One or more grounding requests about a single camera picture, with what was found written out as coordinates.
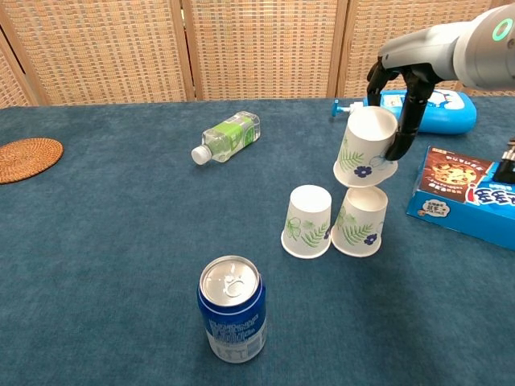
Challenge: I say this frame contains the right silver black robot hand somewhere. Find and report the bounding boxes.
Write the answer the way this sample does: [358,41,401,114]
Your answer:
[366,24,468,162]

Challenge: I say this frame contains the white floral paper cup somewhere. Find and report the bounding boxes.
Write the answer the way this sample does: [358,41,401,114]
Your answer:
[280,184,333,260]
[332,105,399,189]
[330,187,389,258]

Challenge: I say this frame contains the blue pump lotion bottle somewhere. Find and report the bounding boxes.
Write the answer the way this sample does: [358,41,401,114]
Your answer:
[331,88,478,135]

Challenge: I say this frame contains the blue chocolate cookie box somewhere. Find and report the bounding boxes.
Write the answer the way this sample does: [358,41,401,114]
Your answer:
[406,145,515,251]

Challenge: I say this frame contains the clear bottle green label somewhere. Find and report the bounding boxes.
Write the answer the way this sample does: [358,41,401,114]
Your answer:
[191,111,262,166]

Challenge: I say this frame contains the woven bamboo folding screen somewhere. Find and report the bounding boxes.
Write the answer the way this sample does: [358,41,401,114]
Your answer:
[0,0,515,108]

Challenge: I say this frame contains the blue aluminium drink can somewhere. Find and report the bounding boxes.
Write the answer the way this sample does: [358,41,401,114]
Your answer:
[196,255,268,365]

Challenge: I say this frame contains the round woven rattan coaster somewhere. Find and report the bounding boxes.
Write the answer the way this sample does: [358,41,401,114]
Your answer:
[0,138,64,185]

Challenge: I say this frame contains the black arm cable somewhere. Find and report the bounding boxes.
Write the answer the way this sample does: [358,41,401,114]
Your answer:
[492,138,515,185]

